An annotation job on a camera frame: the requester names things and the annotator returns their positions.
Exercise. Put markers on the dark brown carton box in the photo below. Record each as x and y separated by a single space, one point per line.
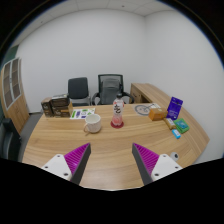
46 107

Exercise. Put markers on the green flat box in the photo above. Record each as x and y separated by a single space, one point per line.
181 125

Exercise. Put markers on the small blue box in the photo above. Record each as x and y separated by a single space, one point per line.
176 133

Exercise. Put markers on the wooden shelf cabinet glass doors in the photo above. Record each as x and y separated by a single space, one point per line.
15 100

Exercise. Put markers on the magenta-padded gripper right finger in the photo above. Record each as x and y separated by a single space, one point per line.
165 165

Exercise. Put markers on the tan brown carton box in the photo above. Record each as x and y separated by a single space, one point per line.
62 111

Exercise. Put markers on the clear sheet with round print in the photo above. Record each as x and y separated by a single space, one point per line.
142 109

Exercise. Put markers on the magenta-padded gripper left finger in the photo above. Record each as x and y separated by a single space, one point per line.
60 165

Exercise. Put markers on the black leather sofa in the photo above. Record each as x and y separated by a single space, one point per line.
8 140

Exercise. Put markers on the white mug with orange pattern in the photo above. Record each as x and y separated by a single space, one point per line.
93 123

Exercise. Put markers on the clear drink bottle black cap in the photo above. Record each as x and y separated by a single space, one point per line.
117 111

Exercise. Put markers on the small white round device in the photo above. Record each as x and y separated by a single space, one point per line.
174 156

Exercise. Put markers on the printed white sticker sheet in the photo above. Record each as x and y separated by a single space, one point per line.
82 113

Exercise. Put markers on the purple upright box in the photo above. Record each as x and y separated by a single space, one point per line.
174 108

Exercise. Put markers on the orange cardboard box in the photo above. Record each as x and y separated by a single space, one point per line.
157 114

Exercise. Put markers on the black office chair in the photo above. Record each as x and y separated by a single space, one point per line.
78 88

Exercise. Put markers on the mesh office chair grey back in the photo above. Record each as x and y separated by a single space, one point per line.
110 90

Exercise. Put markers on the small yellow bar pack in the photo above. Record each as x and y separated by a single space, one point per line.
169 123

